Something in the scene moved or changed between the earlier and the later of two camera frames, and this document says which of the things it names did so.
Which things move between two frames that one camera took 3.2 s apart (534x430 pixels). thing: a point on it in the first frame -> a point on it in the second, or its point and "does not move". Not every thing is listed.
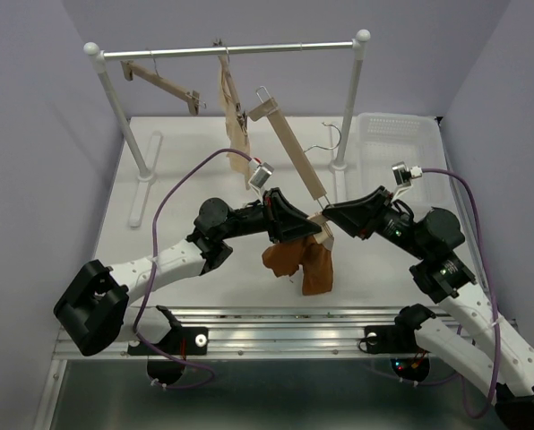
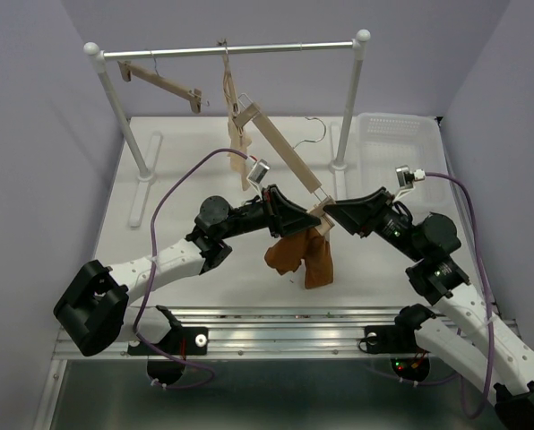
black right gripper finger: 358,217 does not move
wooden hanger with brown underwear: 269,107 -> 253,116
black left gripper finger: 284,219 does not move
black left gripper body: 248,220 does not move
